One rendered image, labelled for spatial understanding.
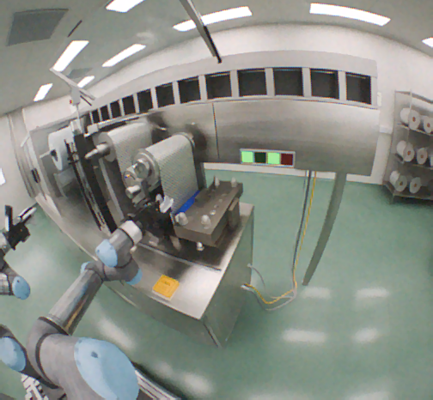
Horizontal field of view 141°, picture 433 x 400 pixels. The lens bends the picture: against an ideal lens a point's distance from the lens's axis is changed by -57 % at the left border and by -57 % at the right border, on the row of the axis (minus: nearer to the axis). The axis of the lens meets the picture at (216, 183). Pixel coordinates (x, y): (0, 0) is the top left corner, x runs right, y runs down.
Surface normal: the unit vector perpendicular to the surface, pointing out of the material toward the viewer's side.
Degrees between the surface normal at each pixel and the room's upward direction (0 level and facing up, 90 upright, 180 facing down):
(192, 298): 0
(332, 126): 90
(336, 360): 0
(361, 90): 90
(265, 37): 90
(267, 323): 0
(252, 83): 90
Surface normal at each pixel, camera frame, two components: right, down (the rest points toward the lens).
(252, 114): -0.39, 0.45
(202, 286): -0.11, -0.89
